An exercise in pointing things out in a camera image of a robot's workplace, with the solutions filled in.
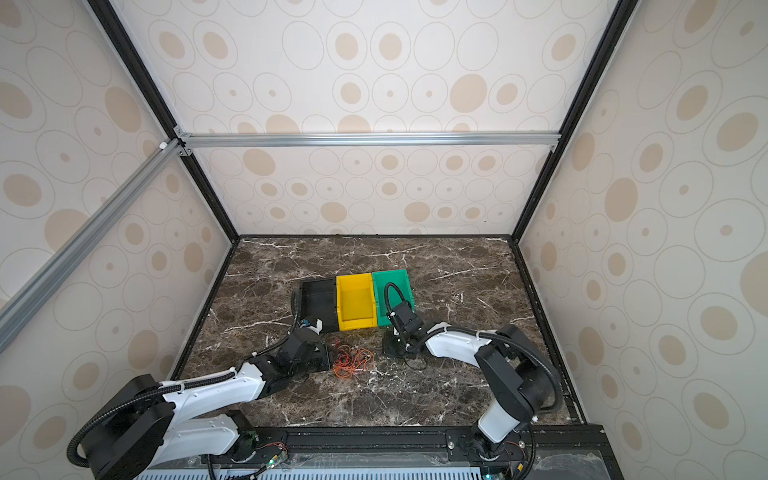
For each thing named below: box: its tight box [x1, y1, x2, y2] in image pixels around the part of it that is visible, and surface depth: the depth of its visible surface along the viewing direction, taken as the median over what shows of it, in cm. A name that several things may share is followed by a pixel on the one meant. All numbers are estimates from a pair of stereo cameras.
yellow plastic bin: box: [336, 273, 377, 331], surface depth 99 cm
